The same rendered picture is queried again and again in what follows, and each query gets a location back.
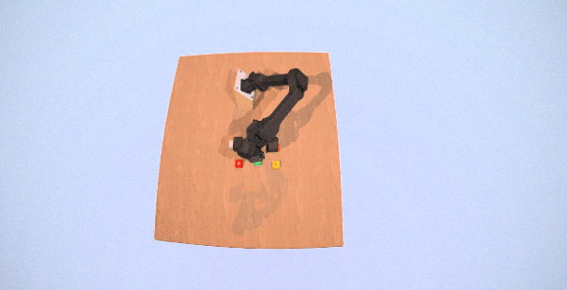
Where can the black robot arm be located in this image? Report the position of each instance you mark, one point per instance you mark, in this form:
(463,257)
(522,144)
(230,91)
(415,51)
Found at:
(268,127)

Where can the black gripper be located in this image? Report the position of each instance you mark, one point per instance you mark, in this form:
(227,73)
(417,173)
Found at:
(271,147)

